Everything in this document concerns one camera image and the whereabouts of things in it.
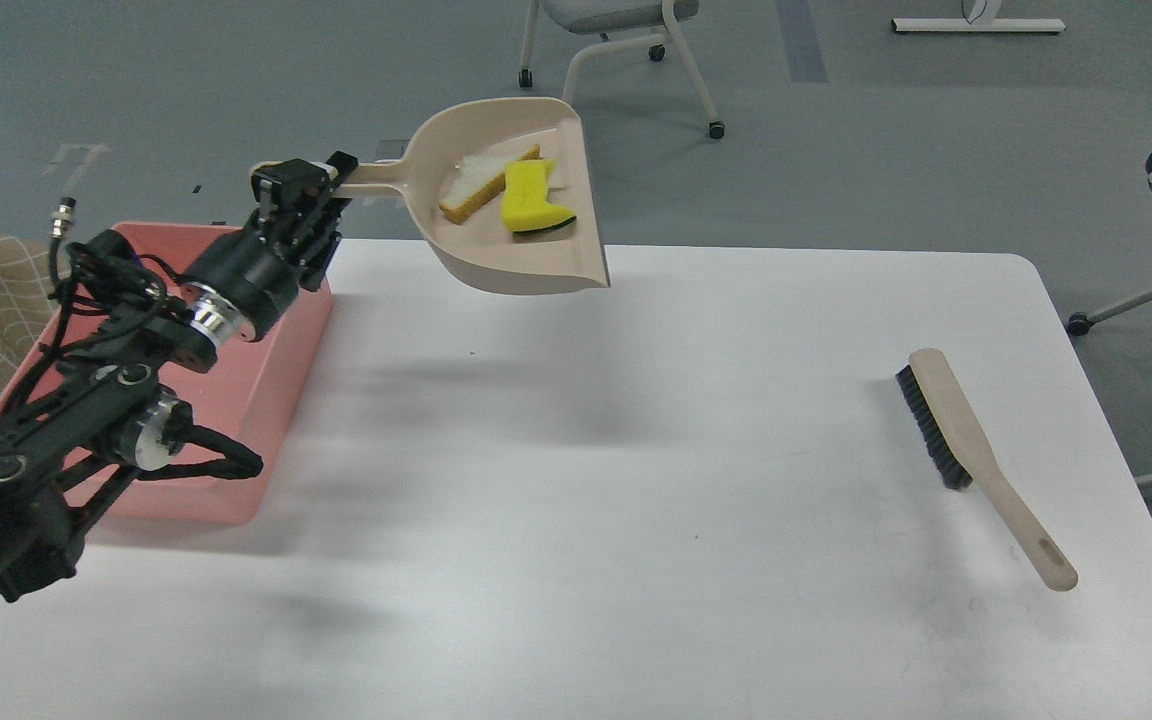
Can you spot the slice of bread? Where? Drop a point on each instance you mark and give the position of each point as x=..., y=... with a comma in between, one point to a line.
x=478, y=179

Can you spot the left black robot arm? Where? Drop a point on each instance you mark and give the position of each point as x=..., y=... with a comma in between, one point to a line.
x=91, y=415

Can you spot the yellow sponge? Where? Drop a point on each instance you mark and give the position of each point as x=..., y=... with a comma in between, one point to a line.
x=526, y=208

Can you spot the white desk base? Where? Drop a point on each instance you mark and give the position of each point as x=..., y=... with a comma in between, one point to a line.
x=980, y=18

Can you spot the beige plastic dustpan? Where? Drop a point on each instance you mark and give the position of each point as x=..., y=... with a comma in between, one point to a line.
x=481, y=252

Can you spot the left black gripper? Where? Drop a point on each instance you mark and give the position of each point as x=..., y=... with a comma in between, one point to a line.
x=245, y=281

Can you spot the pink plastic bin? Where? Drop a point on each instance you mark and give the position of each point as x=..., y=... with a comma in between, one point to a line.
x=250, y=395

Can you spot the beige hand brush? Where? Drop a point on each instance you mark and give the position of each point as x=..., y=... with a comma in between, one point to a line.
x=960, y=450

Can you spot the grey stand leg right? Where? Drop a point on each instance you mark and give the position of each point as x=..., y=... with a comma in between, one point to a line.
x=1079, y=324

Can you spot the white office chair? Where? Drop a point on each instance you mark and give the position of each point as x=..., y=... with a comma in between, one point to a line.
x=620, y=27

